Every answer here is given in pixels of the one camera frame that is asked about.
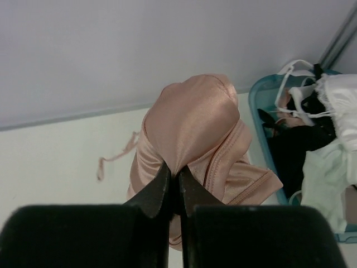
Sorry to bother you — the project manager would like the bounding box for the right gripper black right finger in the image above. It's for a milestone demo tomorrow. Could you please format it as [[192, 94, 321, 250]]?
[[178, 167, 346, 267]]

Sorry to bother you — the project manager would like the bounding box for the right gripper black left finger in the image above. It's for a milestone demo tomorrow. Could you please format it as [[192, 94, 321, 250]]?
[[1, 164, 171, 267]]

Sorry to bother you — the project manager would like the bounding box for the pink satin bra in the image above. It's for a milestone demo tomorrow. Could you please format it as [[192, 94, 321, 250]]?
[[96, 74, 284, 251]]

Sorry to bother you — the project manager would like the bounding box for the white bra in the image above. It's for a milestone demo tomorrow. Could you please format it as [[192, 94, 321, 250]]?
[[274, 60, 356, 152]]

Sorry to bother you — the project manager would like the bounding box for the black garment in basket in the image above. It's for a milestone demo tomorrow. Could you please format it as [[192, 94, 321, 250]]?
[[256, 64, 340, 196]]

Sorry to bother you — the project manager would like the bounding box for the pale green cloth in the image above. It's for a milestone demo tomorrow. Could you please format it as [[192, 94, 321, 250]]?
[[289, 139, 356, 233]]

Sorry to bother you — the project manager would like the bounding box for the blue plastic basket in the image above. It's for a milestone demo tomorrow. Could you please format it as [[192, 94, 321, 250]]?
[[248, 70, 356, 244]]

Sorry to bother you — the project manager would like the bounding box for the right aluminium frame post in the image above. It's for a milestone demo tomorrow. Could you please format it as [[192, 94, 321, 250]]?
[[319, 1, 356, 69]]

